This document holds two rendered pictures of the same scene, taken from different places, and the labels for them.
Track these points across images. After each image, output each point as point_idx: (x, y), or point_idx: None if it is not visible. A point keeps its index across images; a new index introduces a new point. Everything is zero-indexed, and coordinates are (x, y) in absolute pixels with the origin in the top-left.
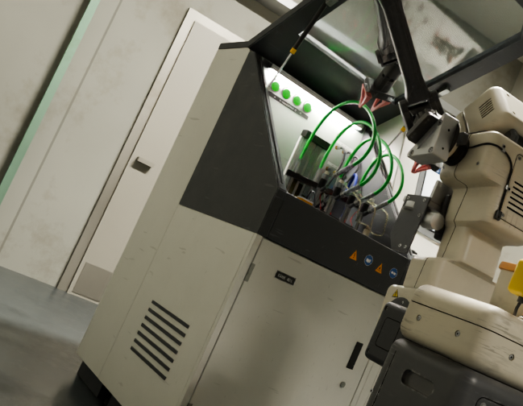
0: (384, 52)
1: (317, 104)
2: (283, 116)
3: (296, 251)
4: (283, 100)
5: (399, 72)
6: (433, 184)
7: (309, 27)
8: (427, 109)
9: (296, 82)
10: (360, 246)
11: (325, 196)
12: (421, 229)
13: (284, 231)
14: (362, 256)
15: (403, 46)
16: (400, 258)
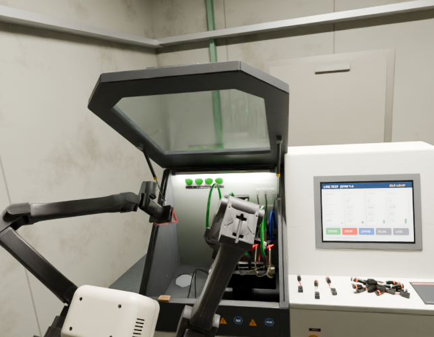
0: (116, 212)
1: (225, 174)
2: (205, 194)
3: (175, 331)
4: (199, 186)
5: (146, 210)
6: (334, 200)
7: (148, 164)
8: (55, 317)
9: (198, 173)
10: (224, 313)
11: (257, 235)
12: (334, 245)
13: (158, 323)
14: (231, 319)
15: (29, 271)
16: (270, 310)
